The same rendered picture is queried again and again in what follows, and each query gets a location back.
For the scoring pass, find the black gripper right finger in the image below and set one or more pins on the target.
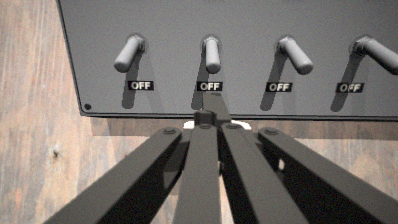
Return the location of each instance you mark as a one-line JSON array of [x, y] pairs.
[[314, 190]]

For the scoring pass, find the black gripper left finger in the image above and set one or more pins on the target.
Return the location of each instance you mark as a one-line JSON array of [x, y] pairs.
[[133, 191]]

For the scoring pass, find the black switch console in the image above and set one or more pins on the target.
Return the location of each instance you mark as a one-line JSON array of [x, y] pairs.
[[244, 49]]

